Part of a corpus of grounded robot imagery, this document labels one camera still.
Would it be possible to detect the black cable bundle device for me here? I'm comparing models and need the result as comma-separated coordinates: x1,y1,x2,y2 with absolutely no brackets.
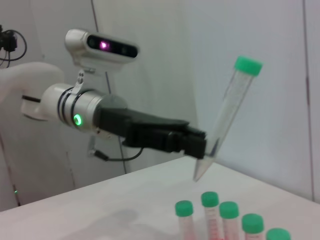
0,24,28,70

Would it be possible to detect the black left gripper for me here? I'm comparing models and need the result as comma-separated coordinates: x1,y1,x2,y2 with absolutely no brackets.
95,94,208,160

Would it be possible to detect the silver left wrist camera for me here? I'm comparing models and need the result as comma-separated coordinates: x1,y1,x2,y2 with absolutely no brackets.
64,28,140,75

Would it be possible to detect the green-capped tube with red print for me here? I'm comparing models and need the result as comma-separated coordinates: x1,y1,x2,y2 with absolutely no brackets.
200,191,224,240
265,227,292,240
219,201,240,240
241,213,265,240
174,200,195,240

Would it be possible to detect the green-capped test tube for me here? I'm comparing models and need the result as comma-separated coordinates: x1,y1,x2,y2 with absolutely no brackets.
192,55,264,182

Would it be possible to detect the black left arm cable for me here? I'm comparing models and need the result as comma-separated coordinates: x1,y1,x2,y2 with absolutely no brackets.
86,136,145,163

